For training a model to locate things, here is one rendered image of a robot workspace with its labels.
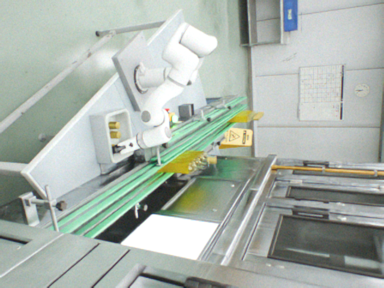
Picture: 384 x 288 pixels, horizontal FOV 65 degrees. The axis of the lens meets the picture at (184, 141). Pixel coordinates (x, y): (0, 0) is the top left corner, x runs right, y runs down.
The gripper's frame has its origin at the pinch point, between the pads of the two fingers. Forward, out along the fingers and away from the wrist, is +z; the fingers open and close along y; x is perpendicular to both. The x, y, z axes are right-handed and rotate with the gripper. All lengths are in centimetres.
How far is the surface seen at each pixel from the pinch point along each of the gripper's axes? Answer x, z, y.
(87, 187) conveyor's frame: -10.3, 5.9, -18.0
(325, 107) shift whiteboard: -96, -82, 610
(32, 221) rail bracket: -10.3, 1.4, -48.6
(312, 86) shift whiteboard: -43, -71, 610
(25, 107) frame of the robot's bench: 36, 55, 9
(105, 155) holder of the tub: -0.9, 2.8, -4.3
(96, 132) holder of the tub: 9.6, 2.5, -4.5
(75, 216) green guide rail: -15.5, -2.8, -36.4
